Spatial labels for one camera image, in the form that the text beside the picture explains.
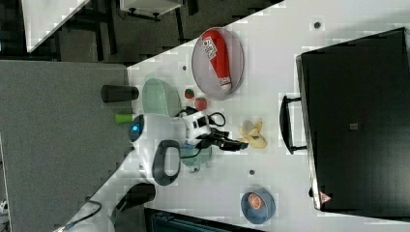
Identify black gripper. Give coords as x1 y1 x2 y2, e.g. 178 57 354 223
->
197 128 249 151

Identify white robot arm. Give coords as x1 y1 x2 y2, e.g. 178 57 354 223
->
53 111 248 232

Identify light green mug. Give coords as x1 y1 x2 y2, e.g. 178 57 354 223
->
181 147 213 173

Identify orange slice toy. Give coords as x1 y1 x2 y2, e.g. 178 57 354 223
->
248 193 265 210

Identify large red toy strawberry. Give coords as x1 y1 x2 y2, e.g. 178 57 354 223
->
194 97 207 111

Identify blue bowl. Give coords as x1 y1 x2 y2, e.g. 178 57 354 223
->
241 188 276 224

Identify small red toy strawberry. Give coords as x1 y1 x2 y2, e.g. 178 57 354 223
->
184 89 194 99

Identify green perforated colander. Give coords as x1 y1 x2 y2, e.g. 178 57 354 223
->
142 78 182 117

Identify red ketchup bottle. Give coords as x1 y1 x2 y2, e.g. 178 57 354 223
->
201 29 232 93

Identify black toaster oven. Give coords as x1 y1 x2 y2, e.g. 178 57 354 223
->
279 28 410 221

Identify white cabinet on wheels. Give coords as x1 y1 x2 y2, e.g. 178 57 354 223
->
119 0 183 21

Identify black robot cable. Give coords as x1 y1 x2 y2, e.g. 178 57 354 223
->
175 105 226 160

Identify black cylinder post upper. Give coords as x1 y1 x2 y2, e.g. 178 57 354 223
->
101 85 139 102

